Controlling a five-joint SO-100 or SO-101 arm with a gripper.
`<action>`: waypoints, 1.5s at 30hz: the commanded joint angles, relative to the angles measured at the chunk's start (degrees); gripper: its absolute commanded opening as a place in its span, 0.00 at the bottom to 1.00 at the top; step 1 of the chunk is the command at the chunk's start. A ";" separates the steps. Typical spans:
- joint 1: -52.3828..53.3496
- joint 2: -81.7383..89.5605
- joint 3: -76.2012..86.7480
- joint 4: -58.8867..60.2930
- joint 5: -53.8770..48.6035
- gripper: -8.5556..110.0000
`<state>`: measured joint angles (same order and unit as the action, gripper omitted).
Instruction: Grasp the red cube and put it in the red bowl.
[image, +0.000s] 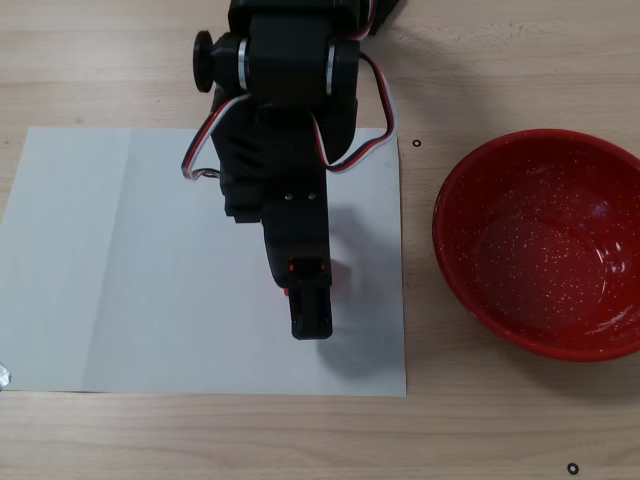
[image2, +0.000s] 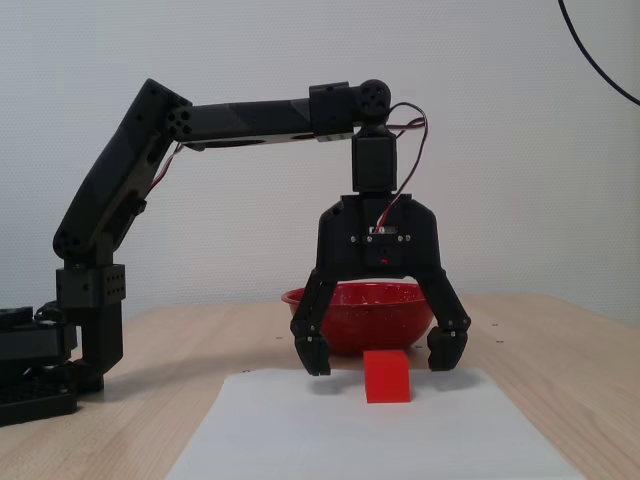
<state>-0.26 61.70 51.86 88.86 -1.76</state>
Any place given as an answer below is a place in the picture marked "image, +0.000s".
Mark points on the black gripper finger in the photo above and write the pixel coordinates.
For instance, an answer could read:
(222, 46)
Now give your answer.
(300, 235)

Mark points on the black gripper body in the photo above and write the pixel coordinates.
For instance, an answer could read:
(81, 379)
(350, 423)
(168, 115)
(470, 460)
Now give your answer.
(298, 235)

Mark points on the red cube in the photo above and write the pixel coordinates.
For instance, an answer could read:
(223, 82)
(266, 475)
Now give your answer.
(341, 280)

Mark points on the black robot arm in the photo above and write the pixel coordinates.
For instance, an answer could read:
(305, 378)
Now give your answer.
(290, 50)

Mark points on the red speckled bowl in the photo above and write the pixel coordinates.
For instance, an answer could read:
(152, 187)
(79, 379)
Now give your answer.
(540, 245)

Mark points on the white paper sheet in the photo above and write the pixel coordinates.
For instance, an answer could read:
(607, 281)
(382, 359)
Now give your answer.
(125, 260)

